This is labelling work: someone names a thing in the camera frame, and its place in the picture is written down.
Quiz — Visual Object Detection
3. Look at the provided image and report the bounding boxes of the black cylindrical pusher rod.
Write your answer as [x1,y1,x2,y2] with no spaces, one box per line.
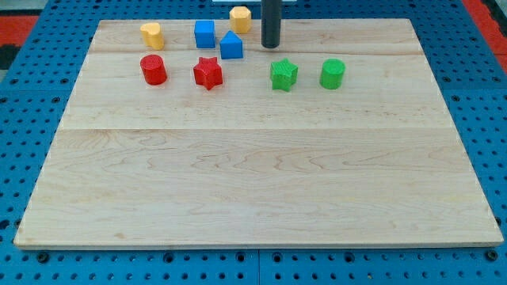
[261,0,282,48]

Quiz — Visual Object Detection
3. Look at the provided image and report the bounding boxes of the yellow hexagon block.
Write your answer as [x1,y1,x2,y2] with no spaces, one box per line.
[229,6,252,34]

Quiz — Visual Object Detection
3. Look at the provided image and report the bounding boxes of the blue cube block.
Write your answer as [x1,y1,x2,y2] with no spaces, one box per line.
[194,20,215,49]

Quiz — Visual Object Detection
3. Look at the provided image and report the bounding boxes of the blue triangle block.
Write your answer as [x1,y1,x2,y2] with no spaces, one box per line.
[219,30,243,59]

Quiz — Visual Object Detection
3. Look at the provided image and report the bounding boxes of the green star block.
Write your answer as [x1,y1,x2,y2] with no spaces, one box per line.
[269,59,299,92]

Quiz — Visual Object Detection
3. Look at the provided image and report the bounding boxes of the red star block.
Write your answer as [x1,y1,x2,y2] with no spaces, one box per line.
[193,57,223,90]

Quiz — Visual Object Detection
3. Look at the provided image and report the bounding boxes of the green cylinder block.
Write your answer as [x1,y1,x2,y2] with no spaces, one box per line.
[319,59,345,89]

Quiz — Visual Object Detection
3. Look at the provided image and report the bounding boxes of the yellow heart block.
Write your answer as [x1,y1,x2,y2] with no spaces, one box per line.
[139,22,165,50]

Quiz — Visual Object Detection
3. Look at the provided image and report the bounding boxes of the red cylinder block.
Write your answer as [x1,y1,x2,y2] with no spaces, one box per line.
[139,55,167,86]

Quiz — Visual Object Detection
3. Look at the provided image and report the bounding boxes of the light wooden board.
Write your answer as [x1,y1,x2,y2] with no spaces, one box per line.
[14,18,504,250]

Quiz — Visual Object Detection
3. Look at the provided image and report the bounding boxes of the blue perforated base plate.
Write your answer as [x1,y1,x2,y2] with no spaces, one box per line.
[1,1,506,284]

